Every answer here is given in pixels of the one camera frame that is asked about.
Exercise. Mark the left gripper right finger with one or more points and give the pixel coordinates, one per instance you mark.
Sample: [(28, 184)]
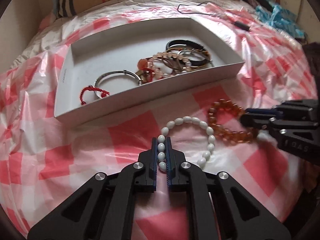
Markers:
[(218, 207)]

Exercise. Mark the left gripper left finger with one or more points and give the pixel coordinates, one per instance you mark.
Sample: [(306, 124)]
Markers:
[(104, 207)]

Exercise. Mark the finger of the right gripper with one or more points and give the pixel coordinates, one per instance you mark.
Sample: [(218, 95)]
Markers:
[(257, 121), (268, 113)]

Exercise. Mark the blue checkered cloth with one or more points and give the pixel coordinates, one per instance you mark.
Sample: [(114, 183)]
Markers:
[(280, 19)]

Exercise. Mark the white shallow cardboard box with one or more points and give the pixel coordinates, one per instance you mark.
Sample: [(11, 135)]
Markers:
[(138, 62)]

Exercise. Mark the red white checkered plastic sheet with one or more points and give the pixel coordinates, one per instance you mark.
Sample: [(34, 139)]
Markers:
[(42, 162)]

